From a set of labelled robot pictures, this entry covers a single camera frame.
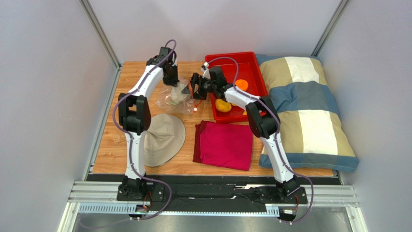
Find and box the white fake cauliflower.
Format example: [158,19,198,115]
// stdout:
[169,87,187,105]

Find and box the clear zip top bag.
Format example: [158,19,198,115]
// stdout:
[156,78,199,115]

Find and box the dark yellow fake fruit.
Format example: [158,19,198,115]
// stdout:
[215,99,232,113]

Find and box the orange fake fruit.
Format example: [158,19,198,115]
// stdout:
[235,79,249,91]

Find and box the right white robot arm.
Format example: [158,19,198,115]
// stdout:
[180,66,301,203]

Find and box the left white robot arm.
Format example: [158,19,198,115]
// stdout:
[114,46,178,201]

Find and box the red plastic tray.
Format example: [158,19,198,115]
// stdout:
[205,51,268,123]

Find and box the beige bucket hat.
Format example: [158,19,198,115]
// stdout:
[144,113,186,167]

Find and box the magenta folded cloth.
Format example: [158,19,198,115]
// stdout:
[192,121,254,171]

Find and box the plaid pillow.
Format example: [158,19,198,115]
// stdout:
[256,54,359,173]

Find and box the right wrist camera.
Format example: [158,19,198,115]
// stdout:
[201,62,210,80]

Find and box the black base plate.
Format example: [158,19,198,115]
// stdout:
[116,183,310,213]

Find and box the aluminium frame rail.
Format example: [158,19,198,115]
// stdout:
[68,181,359,217]

